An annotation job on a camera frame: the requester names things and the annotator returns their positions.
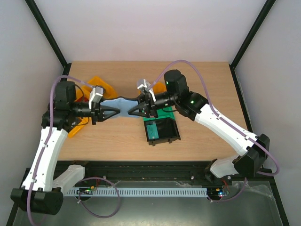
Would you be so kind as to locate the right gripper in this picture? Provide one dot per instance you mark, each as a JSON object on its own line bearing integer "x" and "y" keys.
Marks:
{"x": 151, "y": 106}

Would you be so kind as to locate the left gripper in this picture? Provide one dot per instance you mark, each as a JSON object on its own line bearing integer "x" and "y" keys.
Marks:
{"x": 95, "y": 111}

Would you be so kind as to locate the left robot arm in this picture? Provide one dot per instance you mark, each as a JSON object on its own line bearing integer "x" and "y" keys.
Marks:
{"x": 40, "y": 192}

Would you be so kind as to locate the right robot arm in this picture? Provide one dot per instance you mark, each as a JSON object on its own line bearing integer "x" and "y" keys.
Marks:
{"x": 251, "y": 149}

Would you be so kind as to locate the teal card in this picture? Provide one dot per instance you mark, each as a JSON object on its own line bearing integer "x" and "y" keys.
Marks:
{"x": 152, "y": 131}

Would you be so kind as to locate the black VIP cards stack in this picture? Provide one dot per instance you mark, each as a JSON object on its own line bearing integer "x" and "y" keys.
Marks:
{"x": 75, "y": 123}

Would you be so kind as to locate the green storage bin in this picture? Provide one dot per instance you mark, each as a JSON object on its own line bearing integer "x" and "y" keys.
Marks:
{"x": 167, "y": 112}

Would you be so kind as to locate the yellow storage bin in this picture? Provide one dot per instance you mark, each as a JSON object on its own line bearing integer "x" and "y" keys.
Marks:
{"x": 157, "y": 88}

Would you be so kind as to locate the long yellow divided tray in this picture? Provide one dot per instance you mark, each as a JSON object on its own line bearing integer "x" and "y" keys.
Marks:
{"x": 82, "y": 95}

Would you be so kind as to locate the black storage bin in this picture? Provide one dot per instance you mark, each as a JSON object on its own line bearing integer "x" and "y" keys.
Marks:
{"x": 167, "y": 131}

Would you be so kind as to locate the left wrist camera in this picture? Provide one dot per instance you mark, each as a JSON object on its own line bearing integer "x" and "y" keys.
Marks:
{"x": 96, "y": 95}

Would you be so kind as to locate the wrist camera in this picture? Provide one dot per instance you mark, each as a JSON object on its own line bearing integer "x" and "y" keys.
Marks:
{"x": 144, "y": 86}
{"x": 96, "y": 95}

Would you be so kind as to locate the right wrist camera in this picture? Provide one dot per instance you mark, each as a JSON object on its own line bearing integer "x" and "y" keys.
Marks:
{"x": 144, "y": 86}

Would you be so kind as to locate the black aluminium frame rail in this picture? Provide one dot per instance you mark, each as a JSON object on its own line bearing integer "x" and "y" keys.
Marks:
{"x": 196, "y": 173}

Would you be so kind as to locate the grey slotted cable duct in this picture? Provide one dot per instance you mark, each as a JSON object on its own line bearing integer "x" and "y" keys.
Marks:
{"x": 146, "y": 192}

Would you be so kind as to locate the left black frame post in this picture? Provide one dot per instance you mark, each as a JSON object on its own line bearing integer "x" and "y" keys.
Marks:
{"x": 46, "y": 31}

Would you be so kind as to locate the black frame post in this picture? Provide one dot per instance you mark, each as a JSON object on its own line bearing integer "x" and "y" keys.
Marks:
{"x": 46, "y": 31}
{"x": 252, "y": 32}

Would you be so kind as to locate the right black frame post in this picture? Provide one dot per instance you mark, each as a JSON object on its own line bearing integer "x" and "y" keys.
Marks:
{"x": 252, "y": 32}

